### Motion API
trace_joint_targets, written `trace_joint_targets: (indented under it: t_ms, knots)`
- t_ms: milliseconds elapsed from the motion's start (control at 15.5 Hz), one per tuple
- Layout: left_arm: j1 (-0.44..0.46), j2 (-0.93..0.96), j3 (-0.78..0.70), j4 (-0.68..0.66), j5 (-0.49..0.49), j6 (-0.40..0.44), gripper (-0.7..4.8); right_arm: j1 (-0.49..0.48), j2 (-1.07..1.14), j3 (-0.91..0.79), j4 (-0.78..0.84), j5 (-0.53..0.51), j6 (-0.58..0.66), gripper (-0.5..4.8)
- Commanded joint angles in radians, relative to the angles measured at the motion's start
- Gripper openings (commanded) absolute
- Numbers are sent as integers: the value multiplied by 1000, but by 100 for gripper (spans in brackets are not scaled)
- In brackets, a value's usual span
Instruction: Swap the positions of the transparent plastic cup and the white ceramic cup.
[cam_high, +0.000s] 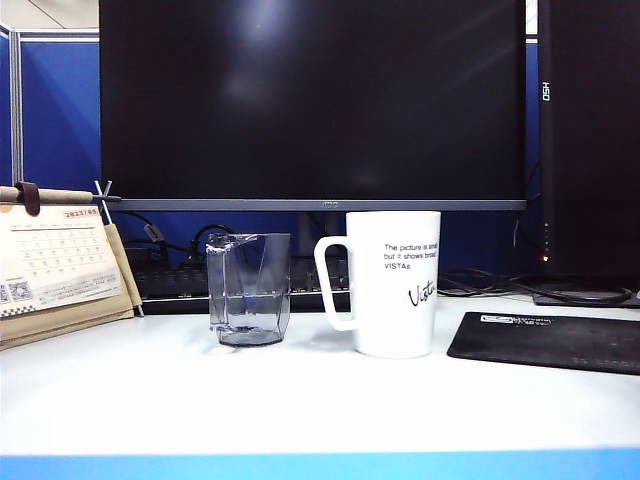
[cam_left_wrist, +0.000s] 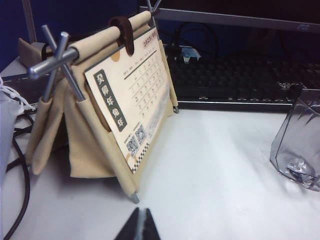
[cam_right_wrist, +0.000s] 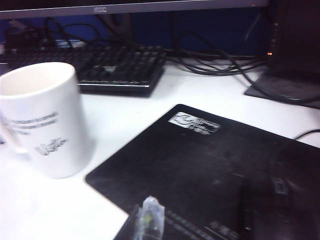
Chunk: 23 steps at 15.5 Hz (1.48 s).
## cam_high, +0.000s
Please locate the grey partition post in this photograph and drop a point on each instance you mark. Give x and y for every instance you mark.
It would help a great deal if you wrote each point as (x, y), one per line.
(16, 100)

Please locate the grey monitor stand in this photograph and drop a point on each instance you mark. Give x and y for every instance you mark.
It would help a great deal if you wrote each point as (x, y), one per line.
(307, 237)

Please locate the black mouse pad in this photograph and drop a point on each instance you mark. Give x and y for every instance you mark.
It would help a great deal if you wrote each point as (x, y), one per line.
(550, 342)

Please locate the black HSO monitor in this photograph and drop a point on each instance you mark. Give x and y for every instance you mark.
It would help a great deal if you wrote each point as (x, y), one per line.
(590, 150)

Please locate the beige desk calendar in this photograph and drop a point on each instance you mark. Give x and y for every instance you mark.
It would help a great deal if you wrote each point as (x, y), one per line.
(55, 260)

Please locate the large black AOC monitor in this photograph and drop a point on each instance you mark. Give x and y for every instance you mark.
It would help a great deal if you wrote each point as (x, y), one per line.
(310, 100)

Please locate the white ceramic cup with text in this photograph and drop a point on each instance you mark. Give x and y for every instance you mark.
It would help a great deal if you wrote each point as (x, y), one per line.
(395, 300)

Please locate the black keyboard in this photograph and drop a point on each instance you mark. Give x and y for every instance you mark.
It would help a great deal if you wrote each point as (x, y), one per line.
(170, 287)

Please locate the transparent plastic cup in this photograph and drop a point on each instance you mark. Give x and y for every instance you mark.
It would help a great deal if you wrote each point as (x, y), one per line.
(250, 300)

